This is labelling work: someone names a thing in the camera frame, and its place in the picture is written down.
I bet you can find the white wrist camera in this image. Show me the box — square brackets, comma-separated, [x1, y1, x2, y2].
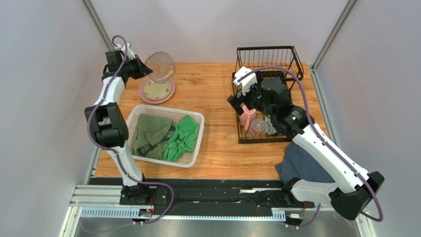
[116, 41, 135, 61]
[233, 67, 257, 95]

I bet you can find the clear glass cup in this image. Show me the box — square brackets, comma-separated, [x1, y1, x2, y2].
[247, 118, 266, 139]

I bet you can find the bright green cloth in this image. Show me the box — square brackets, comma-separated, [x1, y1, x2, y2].
[163, 116, 199, 162]

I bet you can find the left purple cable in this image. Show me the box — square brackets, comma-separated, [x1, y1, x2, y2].
[86, 35, 175, 226]

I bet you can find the light green bowl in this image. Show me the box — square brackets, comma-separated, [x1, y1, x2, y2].
[265, 117, 278, 135]

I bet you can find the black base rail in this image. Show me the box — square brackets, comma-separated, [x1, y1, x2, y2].
[89, 178, 316, 217]

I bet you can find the white plastic basket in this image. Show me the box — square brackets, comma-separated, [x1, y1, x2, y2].
[126, 104, 205, 168]

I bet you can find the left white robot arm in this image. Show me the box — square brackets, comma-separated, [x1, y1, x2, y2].
[84, 49, 152, 205]

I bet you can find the pink mug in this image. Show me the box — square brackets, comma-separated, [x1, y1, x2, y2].
[238, 105, 257, 132]

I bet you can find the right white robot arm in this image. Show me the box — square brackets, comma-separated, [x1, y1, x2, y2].
[228, 75, 384, 220]

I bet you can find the aluminium frame rail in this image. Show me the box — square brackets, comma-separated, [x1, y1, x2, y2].
[68, 178, 373, 229]

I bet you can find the black wire dish rack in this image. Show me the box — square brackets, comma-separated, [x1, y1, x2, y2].
[232, 46, 308, 144]

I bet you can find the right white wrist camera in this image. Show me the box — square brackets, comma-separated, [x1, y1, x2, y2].
[233, 67, 257, 95]

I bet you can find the cream patterned plate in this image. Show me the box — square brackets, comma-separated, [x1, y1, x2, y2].
[143, 80, 172, 100]

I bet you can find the dark blue cloth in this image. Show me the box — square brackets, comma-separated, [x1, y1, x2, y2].
[275, 142, 335, 184]

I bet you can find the olive green cloth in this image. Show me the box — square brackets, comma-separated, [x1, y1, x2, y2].
[130, 114, 175, 160]

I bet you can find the pink plate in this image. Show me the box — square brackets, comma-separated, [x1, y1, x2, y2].
[138, 78, 175, 104]

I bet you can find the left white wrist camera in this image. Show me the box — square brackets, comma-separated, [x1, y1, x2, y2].
[116, 41, 135, 61]

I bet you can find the clear glass plate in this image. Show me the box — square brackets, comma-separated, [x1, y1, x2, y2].
[145, 51, 176, 83]

